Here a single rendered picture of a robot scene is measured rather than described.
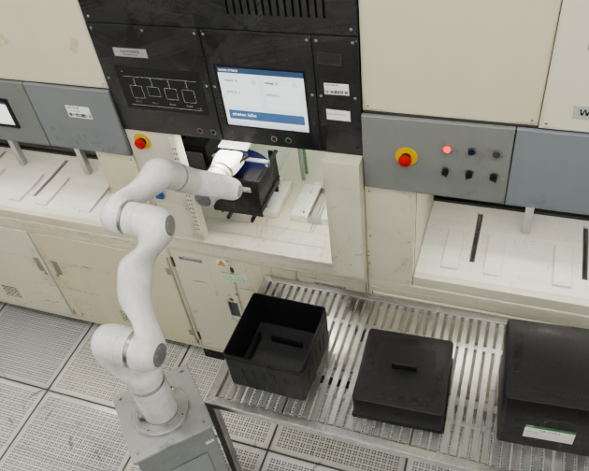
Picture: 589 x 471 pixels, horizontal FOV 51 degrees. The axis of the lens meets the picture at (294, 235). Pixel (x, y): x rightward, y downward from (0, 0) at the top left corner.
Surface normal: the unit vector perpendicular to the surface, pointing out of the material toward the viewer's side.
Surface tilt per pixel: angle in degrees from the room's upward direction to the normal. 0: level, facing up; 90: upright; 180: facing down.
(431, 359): 0
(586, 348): 0
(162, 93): 90
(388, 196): 90
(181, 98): 90
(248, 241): 0
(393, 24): 90
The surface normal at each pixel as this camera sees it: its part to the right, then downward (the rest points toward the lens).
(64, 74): -0.32, 0.69
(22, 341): -0.11, -0.71
